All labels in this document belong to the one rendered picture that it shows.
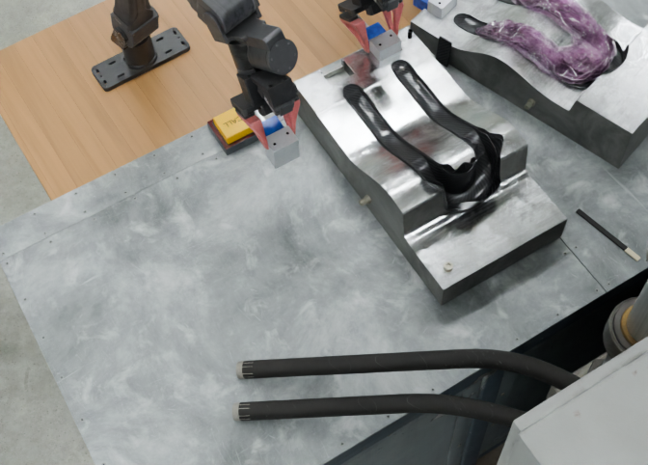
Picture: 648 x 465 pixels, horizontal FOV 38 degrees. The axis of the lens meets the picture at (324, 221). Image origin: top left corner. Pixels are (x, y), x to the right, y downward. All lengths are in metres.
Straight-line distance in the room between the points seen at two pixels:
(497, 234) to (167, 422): 0.64
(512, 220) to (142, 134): 0.73
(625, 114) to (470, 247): 0.38
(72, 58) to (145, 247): 0.50
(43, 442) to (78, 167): 0.89
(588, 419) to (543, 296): 0.82
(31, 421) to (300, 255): 1.09
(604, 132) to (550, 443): 1.01
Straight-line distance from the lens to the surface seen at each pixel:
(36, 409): 2.55
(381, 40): 1.81
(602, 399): 0.87
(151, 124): 1.89
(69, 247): 1.77
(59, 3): 3.34
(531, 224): 1.66
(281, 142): 1.62
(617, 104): 1.77
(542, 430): 0.85
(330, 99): 1.76
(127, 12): 1.81
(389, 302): 1.63
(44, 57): 2.06
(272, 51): 1.47
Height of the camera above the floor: 2.26
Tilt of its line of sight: 59 degrees down
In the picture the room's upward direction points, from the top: 5 degrees counter-clockwise
